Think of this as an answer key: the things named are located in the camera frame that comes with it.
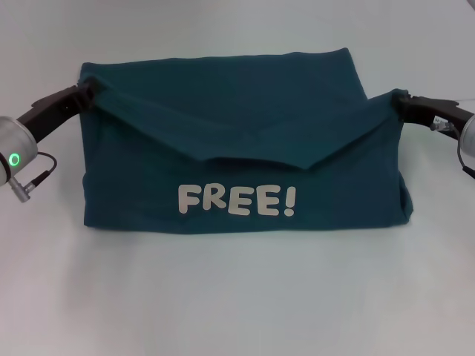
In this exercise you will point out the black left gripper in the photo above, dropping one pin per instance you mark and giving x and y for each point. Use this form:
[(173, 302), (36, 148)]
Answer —
[(52, 111)]

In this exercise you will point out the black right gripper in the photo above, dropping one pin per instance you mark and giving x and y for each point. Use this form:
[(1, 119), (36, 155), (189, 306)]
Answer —
[(434, 111)]

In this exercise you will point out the teal blue shirt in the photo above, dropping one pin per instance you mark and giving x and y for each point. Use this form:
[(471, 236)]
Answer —
[(237, 141)]

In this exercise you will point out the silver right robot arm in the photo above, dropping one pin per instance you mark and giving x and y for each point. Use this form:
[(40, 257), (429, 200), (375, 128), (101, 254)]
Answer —
[(468, 135)]

